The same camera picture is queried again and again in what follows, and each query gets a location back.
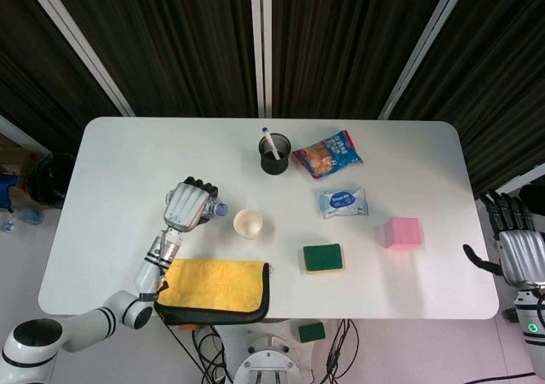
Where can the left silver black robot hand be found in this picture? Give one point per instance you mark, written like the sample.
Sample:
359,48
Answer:
185,205

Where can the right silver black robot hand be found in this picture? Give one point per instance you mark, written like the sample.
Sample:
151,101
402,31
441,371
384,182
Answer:
521,256

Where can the small clear bottle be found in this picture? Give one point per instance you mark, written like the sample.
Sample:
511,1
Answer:
219,210

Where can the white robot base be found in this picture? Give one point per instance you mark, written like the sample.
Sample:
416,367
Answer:
268,360

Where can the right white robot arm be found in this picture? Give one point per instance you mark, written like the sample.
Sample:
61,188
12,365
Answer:
530,328

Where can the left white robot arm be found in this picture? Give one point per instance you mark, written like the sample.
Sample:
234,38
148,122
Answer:
102,316

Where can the white paper cup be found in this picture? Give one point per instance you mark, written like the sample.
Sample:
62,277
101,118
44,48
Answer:
248,223

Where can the yellow cloth with black edge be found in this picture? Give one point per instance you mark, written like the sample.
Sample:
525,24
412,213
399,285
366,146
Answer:
213,286

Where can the black mesh pen holder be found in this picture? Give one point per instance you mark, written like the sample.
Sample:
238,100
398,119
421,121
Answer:
274,167

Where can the white blue marker pen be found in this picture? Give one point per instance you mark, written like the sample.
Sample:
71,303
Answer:
270,141

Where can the pink foam cube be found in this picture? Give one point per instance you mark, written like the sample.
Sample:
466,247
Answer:
402,233

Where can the black waste bin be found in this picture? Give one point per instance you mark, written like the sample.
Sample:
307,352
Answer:
49,179

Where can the green yellow scrub sponge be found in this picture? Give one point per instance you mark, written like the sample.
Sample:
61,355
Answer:
322,258

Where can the blue red bread package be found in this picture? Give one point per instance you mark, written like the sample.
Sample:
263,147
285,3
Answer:
325,156

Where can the white blue wet wipes pack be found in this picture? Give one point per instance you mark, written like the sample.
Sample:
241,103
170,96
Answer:
342,203

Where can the black pleated curtain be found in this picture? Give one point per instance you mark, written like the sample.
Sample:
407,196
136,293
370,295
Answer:
179,39

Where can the brown cardboard box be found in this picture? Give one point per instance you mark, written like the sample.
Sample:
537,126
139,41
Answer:
17,154

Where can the blue bag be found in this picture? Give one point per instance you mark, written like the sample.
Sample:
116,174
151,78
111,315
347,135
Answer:
7,188

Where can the green sponge on floor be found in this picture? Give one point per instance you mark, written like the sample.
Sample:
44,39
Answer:
311,333

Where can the white metal frame post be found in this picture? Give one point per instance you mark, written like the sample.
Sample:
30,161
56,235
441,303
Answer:
81,47
260,43
426,47

